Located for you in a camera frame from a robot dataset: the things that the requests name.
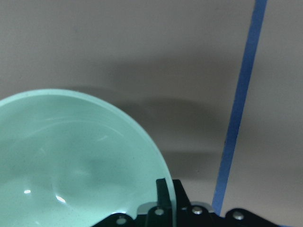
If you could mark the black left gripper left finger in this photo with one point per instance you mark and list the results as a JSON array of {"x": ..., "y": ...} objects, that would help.
[{"x": 163, "y": 198}]

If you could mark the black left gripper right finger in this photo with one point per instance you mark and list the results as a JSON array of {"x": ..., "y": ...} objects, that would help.
[{"x": 182, "y": 199}]

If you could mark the green bowl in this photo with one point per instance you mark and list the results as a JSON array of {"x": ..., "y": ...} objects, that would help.
[{"x": 68, "y": 159}]

